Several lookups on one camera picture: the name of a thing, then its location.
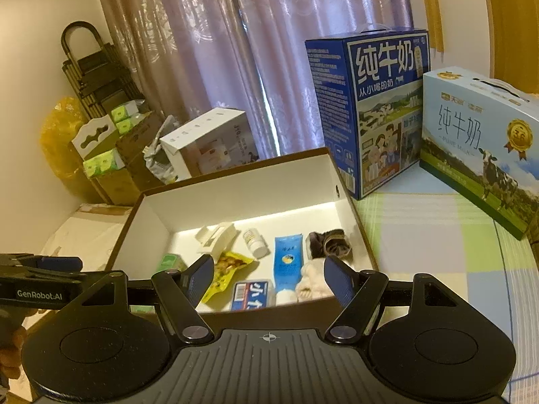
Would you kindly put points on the checked tablecloth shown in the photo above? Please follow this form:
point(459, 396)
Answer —
point(442, 252)

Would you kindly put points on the green tissue pack bundle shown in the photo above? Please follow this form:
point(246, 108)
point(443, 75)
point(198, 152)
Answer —
point(124, 115)
point(101, 164)

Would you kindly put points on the brown cardboard box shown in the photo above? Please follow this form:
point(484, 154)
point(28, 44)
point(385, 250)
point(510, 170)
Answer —
point(252, 193)

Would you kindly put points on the dark blue milk carton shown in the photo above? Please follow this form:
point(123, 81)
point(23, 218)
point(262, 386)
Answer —
point(379, 134)

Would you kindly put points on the white ointment box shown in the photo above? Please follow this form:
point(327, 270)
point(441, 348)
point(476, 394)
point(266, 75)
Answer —
point(217, 237)

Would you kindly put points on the wooden furniture panel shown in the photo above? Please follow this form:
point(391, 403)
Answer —
point(509, 29)

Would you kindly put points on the small white pill bottle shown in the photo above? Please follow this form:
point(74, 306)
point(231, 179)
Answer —
point(256, 243)

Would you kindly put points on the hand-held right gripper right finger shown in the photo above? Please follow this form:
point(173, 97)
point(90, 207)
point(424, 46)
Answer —
point(339, 280)

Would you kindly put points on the brown sock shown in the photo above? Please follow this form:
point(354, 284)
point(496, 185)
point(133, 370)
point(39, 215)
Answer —
point(330, 244)

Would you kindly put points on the purple curtain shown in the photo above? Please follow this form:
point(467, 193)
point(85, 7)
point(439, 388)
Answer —
point(252, 29)

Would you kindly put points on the yellow plastic bag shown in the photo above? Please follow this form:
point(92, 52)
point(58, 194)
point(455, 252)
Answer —
point(57, 134)

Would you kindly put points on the flat beige cardboard sheet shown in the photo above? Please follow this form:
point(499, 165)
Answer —
point(80, 231)

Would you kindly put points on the green medicine box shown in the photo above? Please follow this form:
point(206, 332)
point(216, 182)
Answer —
point(170, 262)

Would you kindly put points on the pair of wooden strips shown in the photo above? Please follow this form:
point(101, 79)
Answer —
point(433, 17)

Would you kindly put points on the grey crumpled plastic bag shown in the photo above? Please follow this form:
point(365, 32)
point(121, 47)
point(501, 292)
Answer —
point(158, 158)

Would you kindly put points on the brown cardboard carton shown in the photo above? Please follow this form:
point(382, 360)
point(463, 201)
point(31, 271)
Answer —
point(134, 147)

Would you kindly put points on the yellow snack packet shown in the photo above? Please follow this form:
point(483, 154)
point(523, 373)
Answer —
point(229, 267)

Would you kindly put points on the person's left hand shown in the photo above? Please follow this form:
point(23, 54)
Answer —
point(11, 341)

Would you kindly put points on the white gift box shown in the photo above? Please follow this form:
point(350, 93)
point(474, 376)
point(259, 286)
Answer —
point(210, 134)

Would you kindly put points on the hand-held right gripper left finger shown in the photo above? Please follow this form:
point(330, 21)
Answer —
point(201, 275)

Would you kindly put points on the small blue box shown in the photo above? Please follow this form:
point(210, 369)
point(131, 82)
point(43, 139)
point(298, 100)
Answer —
point(252, 294)

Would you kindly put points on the light blue milk carton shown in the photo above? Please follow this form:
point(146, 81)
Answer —
point(463, 134)

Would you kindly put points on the small blue packet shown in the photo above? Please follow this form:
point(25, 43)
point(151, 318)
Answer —
point(288, 261)

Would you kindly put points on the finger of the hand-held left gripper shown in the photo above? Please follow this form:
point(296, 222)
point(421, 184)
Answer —
point(59, 263)

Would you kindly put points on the black folding ladder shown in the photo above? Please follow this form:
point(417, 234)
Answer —
point(97, 75)

